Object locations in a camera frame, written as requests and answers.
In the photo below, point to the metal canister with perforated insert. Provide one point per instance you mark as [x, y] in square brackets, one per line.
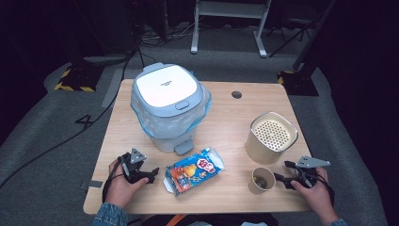
[260, 152]

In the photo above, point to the grey floor tape strip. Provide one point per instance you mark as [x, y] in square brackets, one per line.
[113, 88]

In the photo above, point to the grey tape piece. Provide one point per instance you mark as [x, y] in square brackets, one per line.
[93, 184]

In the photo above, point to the used tea bag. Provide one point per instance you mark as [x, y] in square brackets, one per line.
[260, 182]

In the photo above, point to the clear blue-edged trash bag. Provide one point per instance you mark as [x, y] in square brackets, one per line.
[163, 125]

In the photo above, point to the person's left hand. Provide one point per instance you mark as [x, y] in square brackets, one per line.
[120, 191]

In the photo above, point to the colourful printed snack packet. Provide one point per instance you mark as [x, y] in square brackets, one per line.
[191, 171]

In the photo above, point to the black tripod stand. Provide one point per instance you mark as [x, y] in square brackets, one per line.
[291, 31]

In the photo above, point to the white pedal trash can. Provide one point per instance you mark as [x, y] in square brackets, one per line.
[166, 84]

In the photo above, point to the brown paper cup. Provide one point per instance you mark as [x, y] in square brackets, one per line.
[254, 187]

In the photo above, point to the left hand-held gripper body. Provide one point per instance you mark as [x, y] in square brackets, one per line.
[134, 163]

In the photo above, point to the person's right hand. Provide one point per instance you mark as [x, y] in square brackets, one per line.
[315, 196]

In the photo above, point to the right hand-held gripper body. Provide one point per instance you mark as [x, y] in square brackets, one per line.
[309, 166]

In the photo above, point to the white metal desk frame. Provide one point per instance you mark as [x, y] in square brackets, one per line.
[230, 9]

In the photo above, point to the black base with yellow stripes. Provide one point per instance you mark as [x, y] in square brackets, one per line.
[80, 78]
[298, 83]

